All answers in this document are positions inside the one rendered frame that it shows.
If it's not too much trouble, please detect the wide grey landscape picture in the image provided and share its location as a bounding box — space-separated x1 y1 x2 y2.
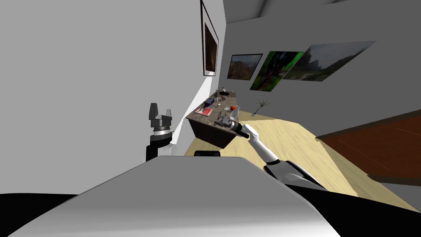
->
282 40 377 83

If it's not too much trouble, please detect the small plant in vase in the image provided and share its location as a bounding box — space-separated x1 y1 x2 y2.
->
251 100 271 118

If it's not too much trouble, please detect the red book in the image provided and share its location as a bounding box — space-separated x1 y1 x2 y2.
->
194 107 214 117

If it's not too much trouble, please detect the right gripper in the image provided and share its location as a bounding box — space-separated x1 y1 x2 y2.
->
214 112 234 130

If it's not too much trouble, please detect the brown wooden cabinet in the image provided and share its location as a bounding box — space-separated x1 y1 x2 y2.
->
315 109 421 187

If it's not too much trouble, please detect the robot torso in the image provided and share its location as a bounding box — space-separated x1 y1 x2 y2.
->
6 150 341 237

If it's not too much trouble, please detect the dark table with marbled top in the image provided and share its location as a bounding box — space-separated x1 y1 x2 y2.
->
185 89 246 150

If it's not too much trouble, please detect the black framed dark picture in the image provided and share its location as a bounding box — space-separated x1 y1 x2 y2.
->
199 0 220 77

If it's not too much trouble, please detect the brown landscape picture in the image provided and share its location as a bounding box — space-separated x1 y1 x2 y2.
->
227 53 264 81

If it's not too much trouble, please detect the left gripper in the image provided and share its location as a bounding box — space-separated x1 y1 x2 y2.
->
149 102 173 131

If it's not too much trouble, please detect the green picture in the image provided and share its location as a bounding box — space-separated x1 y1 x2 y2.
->
250 50 306 93

